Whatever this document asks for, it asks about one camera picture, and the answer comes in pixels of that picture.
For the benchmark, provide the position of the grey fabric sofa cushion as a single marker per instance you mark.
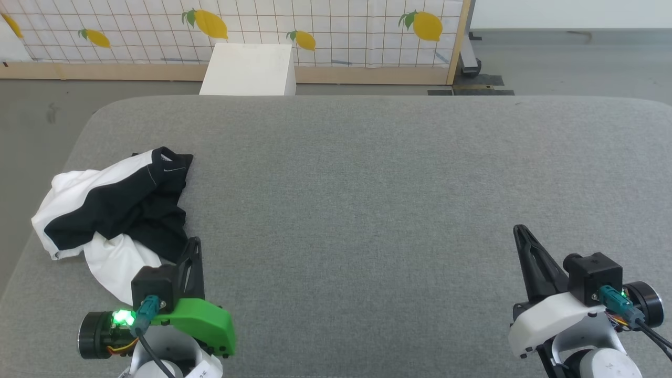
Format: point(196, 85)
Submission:
point(367, 210)

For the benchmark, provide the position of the white box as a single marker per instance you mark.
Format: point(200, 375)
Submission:
point(247, 68)

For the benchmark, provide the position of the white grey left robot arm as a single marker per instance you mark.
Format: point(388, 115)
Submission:
point(181, 349)

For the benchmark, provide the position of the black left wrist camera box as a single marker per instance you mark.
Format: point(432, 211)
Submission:
point(155, 283)

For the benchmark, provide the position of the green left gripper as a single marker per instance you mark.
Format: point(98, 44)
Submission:
point(210, 325)

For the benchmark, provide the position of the black and white shirt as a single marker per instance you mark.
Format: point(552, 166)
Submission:
point(131, 210)

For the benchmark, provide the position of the lemon print partition screen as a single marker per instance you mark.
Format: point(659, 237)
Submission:
point(341, 21)

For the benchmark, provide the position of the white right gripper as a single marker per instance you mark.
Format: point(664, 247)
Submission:
point(551, 317)

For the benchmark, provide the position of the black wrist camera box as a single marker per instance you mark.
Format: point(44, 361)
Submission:
point(596, 275)
point(155, 283)

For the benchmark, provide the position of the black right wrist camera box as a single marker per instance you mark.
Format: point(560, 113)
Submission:
point(596, 275)

